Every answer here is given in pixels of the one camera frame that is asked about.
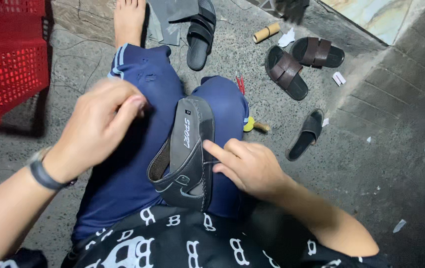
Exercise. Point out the person's right hand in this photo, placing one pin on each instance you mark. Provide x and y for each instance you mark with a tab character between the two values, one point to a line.
257	171

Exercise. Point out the person's left hand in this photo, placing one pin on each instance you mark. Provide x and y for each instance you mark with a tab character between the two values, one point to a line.
86	126

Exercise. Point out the black buckled leather sandal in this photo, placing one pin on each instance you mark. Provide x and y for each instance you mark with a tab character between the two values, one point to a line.
190	137

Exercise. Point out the black wristband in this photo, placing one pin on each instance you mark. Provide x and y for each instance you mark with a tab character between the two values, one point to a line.
43	173

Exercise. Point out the black single-band slide sandal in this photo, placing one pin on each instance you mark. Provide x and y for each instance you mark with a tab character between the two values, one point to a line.
307	132

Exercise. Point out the person's blue trousers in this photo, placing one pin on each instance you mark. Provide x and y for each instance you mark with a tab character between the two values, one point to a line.
149	93

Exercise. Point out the thin black thread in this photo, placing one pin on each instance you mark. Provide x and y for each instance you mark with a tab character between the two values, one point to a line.
71	44

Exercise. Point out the tiny white paper scrap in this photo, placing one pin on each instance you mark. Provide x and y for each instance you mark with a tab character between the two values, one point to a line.
325	122

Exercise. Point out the red plastic crate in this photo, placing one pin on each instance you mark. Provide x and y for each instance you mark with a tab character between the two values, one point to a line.
11	63

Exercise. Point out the person's black printed shirt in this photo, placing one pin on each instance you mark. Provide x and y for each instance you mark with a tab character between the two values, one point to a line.
182	242

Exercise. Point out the person's bare foot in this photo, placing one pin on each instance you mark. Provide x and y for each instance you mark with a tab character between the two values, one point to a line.
128	22

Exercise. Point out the small white folded paper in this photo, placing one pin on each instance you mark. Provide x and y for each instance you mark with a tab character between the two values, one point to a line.
339	78

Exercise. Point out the grey rubber sheet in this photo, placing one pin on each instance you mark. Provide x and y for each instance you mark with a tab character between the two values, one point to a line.
164	18

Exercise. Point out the crumpled white paper scrap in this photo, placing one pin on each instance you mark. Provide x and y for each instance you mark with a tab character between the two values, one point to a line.
286	38

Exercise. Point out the cardboard roll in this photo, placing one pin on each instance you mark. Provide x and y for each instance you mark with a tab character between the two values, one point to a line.
266	32

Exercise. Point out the black bag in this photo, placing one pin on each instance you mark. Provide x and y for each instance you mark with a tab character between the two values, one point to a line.
292	9

